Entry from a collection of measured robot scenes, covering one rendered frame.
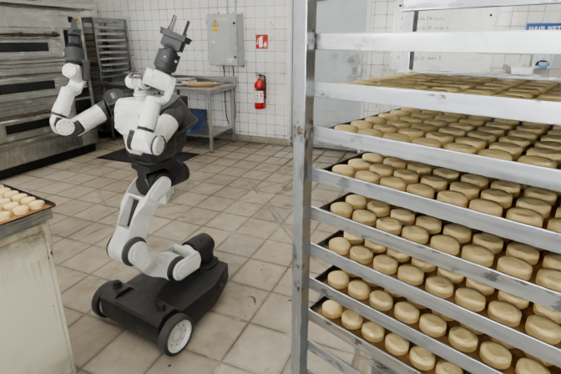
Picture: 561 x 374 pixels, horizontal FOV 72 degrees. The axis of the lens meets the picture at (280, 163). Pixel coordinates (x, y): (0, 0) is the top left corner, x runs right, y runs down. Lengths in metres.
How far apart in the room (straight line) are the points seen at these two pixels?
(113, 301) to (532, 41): 2.16
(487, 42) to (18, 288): 1.67
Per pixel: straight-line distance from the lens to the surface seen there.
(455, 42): 0.66
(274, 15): 5.66
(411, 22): 1.15
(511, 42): 0.64
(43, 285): 1.84
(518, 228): 0.68
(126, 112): 1.94
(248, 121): 5.96
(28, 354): 1.94
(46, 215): 1.75
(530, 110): 0.64
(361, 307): 0.89
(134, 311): 2.23
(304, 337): 1.03
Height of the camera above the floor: 1.50
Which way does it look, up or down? 18 degrees down
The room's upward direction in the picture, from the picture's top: straight up
